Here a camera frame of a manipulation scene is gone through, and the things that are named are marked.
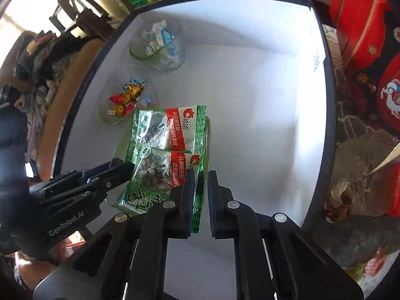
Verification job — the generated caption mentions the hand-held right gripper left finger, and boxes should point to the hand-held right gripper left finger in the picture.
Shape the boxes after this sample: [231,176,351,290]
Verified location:
[73,171,196,300]

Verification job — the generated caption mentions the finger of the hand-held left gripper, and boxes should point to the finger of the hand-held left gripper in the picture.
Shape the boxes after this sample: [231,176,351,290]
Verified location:
[82,158,136,179]
[87,175,126,193]

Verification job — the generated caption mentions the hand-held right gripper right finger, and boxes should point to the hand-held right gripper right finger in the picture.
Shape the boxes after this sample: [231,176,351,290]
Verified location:
[208,171,365,300]

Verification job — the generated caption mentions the green seed packet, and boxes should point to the green seed packet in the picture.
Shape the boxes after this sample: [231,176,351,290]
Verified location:
[129,104,207,155]
[117,145,204,234]

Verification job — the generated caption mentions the green snack packets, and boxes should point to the green snack packets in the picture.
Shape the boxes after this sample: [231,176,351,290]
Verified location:
[104,115,213,216]

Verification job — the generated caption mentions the white container box black rim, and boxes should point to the white container box black rim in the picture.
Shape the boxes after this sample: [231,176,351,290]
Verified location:
[51,0,337,300]

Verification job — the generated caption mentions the glass pitcher amber handle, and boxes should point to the glass pitcher amber handle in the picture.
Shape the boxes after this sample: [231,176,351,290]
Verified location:
[323,131,400,223]

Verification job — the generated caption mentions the pink beaded item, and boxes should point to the pink beaded item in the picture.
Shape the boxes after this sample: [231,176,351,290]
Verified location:
[351,246,393,279]

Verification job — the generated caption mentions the person's left forearm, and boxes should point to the person's left forearm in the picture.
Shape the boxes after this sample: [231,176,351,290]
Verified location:
[14,250,57,292]

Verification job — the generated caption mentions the glass bowl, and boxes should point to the glass bowl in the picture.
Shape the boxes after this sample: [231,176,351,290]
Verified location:
[97,63,160,126]
[129,17,186,72]

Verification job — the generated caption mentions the pile of colourful wrapped candies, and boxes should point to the pile of colourful wrapped candies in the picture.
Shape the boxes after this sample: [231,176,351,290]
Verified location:
[109,78,147,118]

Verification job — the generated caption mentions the pile of clothes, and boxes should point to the pile of clothes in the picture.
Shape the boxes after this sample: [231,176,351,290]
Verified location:
[14,31,91,151]

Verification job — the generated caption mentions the crackle patterned tablecloth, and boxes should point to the crackle patterned tablecloth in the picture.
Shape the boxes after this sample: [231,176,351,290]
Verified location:
[300,22,400,300]

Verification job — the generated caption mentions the pile of white wrapped candies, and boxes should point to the pile of white wrapped candies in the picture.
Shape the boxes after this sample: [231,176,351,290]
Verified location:
[142,21,182,61]

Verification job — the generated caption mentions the dark wooden chair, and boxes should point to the dark wooden chair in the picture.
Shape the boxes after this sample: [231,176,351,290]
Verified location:
[48,0,132,42]

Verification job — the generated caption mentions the black red patterned gift box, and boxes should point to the black red patterned gift box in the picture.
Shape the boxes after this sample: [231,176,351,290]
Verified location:
[340,22,400,138]

